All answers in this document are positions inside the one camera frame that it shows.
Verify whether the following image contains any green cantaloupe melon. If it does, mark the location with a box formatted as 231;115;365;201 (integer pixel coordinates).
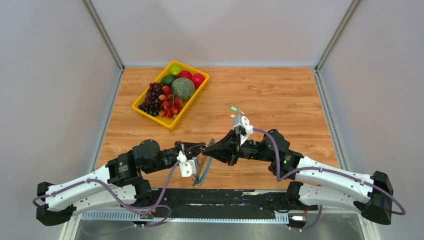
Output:
171;77;196;101

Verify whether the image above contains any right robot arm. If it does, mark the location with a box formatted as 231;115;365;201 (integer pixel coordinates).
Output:
203;129;394;225

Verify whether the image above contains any green key tag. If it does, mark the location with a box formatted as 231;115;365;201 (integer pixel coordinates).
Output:
229;105;240;113

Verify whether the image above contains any red apple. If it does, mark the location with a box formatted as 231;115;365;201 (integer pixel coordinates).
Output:
178;70;193;80

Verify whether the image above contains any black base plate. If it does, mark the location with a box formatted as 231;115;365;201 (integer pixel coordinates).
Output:
160;188;306;220

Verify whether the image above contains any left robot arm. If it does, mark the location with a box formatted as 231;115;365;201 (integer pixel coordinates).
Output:
33;139;206;226

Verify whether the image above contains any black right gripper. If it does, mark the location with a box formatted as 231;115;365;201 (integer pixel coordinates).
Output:
202;129;273;168

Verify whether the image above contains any keyring bunch with blue tag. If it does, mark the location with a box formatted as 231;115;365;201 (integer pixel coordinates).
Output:
192;138;217;187

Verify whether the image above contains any dark grape bunch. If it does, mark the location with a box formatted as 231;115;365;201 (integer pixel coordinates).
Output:
138;82;163;117

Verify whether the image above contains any dark green lime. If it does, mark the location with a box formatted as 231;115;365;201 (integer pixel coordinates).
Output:
160;74;178;87

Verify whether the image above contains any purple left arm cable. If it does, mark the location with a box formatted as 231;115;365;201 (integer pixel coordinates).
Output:
32;160;181;229

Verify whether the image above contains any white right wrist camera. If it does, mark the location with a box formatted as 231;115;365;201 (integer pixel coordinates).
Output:
232;113;254;146

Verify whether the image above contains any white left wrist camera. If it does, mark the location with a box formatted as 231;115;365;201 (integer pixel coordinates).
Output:
176;151;199;178

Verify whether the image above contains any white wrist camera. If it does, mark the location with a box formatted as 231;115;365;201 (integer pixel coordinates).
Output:
232;113;254;146
176;151;199;178

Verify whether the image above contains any pink red fruit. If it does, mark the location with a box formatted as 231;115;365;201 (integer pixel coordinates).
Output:
191;73;206;89

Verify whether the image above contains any yellow plastic fruit tray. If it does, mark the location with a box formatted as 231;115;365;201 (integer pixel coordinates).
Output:
132;60;210;130

